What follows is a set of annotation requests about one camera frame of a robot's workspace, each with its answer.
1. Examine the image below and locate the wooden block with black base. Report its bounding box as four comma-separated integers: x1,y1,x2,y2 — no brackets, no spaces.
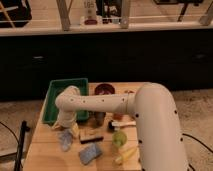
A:
79,129,104,144

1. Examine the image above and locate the green translucent cup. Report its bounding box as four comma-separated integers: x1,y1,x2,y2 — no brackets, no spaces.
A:
112,131,127,148

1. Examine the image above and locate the blue grey sponge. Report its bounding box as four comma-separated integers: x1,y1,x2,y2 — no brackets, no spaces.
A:
79,143,102,165

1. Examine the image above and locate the green plastic tray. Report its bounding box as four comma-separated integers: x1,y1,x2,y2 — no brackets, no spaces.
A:
42,78,89,125

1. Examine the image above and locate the orange red toy fruit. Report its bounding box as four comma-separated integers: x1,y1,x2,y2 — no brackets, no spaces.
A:
113,113,123,121

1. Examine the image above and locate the black and white brush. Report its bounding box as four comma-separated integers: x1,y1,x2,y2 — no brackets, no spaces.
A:
108,120,136,130

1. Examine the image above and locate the black pole stand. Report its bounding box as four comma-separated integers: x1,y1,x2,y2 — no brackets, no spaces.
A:
14,121,30,171

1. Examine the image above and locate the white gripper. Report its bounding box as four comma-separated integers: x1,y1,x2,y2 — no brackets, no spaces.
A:
51,110,80,138

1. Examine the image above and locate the yellow corn toy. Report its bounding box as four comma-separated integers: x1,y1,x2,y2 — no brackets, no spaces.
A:
115,146,137,165

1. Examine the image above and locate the dark metal cup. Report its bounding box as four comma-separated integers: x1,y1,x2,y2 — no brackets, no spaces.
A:
94,112,106,126

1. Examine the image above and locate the white numbered sign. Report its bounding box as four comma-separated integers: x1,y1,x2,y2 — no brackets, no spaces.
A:
83,0,96,20

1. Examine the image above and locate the black cable right floor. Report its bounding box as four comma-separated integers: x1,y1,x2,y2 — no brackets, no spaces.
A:
182,132,213,171

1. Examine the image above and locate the dark red bowl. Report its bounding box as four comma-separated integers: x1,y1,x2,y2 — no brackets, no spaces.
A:
94,83,115,95

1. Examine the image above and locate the small light grey towel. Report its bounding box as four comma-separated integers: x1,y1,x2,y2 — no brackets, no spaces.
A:
58,129,73,152

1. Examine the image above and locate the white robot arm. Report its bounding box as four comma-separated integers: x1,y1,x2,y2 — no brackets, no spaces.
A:
55,83,189,171

